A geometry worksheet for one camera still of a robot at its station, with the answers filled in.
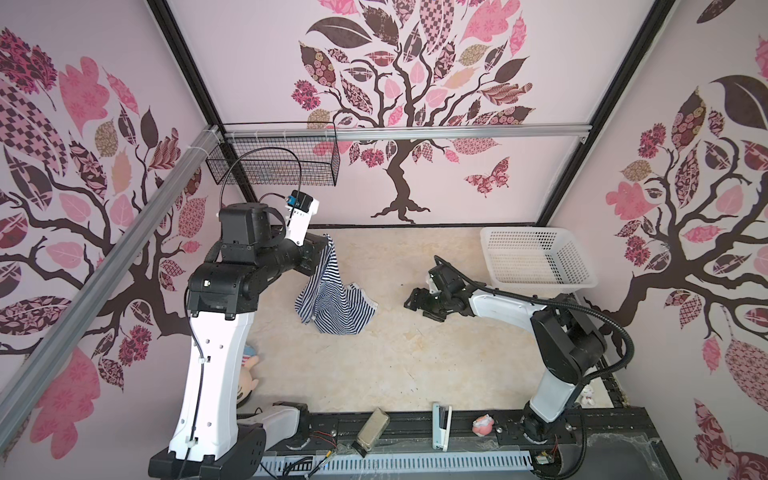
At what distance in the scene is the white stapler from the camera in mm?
712

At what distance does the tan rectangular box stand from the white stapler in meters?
0.12

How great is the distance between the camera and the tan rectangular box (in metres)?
0.70
